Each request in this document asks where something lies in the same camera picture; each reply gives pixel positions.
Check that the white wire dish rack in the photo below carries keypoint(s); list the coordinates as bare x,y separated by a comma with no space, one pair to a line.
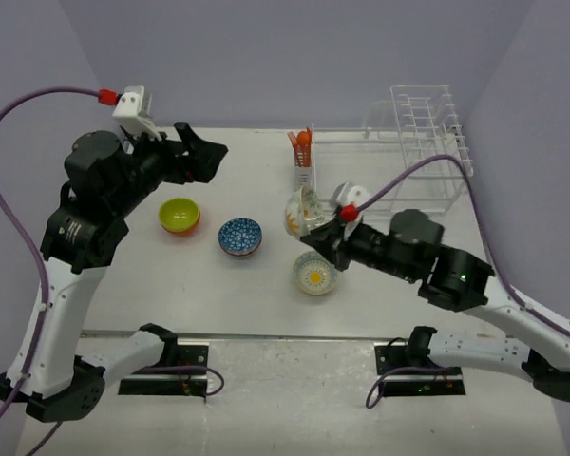
415,124

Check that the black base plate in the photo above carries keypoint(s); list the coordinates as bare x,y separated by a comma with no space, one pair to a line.
184,377
392,355

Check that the white red patterned bowl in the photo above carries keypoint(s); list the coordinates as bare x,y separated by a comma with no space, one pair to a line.
239,234

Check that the orange plastic bowl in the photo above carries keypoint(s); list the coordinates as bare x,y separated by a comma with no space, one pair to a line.
185,230

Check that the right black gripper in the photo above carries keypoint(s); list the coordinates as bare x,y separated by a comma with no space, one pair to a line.
328,239

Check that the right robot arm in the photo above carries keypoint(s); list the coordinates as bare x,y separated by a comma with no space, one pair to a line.
536,345

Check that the orange patterned ceramic bowl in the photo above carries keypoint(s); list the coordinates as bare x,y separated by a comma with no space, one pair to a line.
240,254

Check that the orange plastic knife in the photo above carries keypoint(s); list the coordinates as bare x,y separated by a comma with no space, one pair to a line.
308,139

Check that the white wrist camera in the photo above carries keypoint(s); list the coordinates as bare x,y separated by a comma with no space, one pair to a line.
346,201
132,113

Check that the orange plastic spoon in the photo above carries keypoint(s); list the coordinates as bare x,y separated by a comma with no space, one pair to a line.
303,142

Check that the orange plastic fork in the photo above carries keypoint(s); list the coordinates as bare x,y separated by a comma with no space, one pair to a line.
294,142

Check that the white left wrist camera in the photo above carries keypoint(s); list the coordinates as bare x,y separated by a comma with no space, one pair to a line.
132,113

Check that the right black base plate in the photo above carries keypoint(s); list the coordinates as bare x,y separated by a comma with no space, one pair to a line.
392,355

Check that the rearmost grey bowl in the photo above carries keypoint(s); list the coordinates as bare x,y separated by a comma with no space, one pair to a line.
303,212

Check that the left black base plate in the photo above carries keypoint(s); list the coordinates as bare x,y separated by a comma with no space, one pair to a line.
184,377

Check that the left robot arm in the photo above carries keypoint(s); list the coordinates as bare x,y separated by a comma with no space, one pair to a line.
105,184

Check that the lime green plastic bowl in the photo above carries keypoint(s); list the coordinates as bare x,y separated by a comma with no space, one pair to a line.
178,205

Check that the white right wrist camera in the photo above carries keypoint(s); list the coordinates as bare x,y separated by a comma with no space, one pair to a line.
346,201

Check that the white cutlery holder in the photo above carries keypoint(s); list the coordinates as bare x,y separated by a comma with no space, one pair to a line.
303,169

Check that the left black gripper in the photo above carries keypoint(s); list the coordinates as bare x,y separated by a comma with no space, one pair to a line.
208,155

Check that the tan yellow rimmed bowl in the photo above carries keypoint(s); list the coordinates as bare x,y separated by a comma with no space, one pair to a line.
313,274

